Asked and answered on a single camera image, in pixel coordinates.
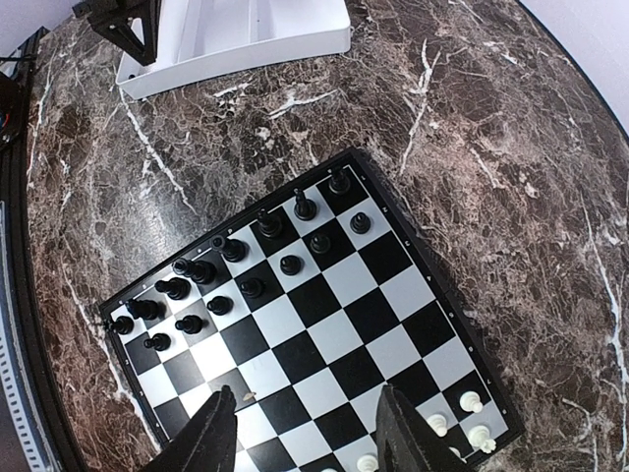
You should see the white plastic tray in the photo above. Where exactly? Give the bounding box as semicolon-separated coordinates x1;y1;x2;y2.
116;0;351;99

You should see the white cable duct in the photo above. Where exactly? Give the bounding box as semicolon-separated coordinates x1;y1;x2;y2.
1;203;51;471

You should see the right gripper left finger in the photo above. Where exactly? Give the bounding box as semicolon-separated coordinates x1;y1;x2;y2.
142;385;237;472

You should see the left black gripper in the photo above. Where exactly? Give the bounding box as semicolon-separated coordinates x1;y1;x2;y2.
72;0;160;66

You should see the white chess pieces row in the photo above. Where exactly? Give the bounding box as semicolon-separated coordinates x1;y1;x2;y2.
300;385;496;471

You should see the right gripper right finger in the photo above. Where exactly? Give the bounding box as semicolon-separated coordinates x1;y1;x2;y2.
375;384;472;471

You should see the black chess piece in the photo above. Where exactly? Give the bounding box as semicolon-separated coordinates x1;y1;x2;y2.
172;258;216;285
105;316;135;335
328;168;351;196
154;277;191;300
125;299;161;321

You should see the black white chess board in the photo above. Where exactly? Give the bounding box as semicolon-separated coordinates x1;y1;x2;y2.
99;148;524;471

